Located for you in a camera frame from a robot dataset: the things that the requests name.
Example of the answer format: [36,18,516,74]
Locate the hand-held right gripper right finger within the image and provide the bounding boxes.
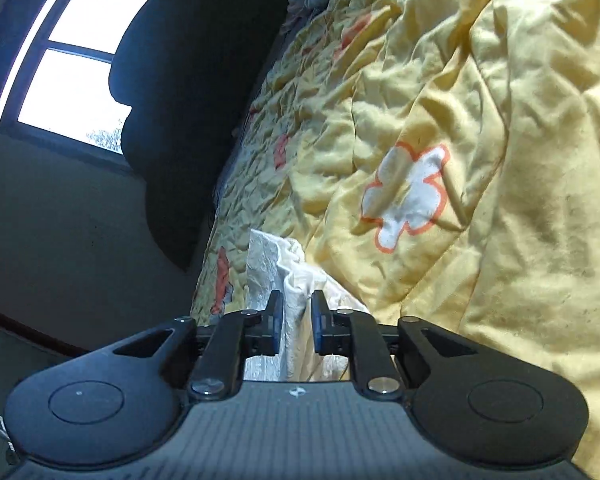
[311,289,482,402]

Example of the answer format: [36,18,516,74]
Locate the dark headboard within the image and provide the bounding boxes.
[108,0,302,274]

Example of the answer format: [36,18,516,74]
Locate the window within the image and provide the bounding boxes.
[0,0,157,162]

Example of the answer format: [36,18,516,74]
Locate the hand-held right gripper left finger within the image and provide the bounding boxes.
[112,289,285,402]

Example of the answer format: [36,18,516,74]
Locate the yellow carrot print blanket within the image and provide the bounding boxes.
[190,0,600,480]

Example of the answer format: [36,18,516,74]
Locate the white pants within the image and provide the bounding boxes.
[243,228,372,384]

